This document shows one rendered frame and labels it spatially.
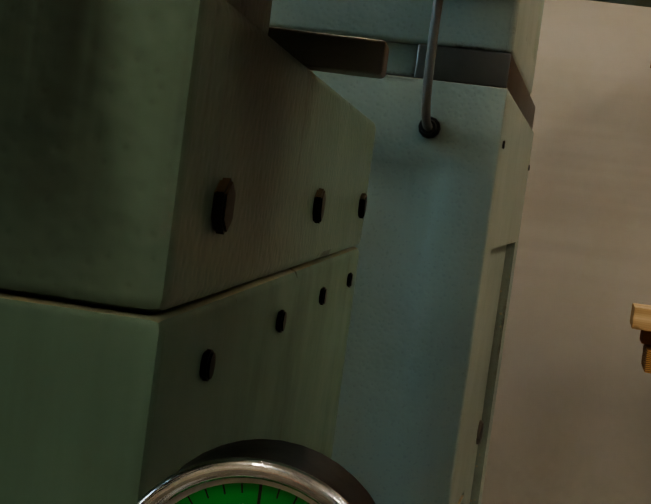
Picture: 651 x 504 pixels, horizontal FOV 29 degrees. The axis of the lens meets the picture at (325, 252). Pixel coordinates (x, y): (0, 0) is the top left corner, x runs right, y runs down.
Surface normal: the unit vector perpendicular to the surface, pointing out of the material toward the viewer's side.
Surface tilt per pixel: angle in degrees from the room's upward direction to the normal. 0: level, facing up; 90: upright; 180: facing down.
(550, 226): 90
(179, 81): 90
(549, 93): 90
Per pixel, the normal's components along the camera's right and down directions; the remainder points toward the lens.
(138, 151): -0.12, 0.04
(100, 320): -0.06, -0.34
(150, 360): 0.27, 0.09
